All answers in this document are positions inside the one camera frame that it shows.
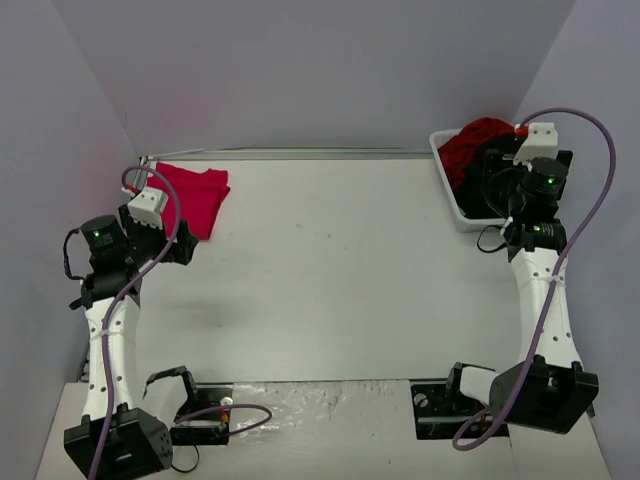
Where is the black t shirt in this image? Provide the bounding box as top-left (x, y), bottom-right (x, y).
top-left (453, 134), bottom-right (522, 219)

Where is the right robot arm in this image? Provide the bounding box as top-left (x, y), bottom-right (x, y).
top-left (443, 157), bottom-right (599, 434)

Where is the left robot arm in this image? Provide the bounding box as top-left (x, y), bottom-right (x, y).
top-left (64, 205), bottom-right (198, 479)

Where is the red t shirt in basket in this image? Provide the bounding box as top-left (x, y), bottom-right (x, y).
top-left (438, 117), bottom-right (515, 190)

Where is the folded pink t shirt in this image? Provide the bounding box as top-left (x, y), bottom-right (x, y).
top-left (156, 163), bottom-right (230, 241)

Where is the white plastic basket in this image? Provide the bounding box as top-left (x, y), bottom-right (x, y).
top-left (429, 123), bottom-right (516, 233)

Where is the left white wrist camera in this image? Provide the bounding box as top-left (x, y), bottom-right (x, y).
top-left (127, 187), bottom-right (168, 229)

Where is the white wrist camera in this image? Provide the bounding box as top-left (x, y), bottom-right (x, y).
top-left (127, 187), bottom-right (168, 229)
top-left (513, 122), bottom-right (558, 166)

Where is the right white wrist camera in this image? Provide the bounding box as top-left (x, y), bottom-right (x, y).
top-left (513, 122), bottom-right (558, 166)

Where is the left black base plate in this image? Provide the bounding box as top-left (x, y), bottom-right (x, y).
top-left (170, 384), bottom-right (233, 447)

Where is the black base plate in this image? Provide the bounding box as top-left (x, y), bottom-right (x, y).
top-left (410, 379), bottom-right (484, 441)
top-left (170, 384), bottom-right (233, 447)

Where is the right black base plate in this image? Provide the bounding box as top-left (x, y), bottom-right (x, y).
top-left (410, 379), bottom-right (484, 441)

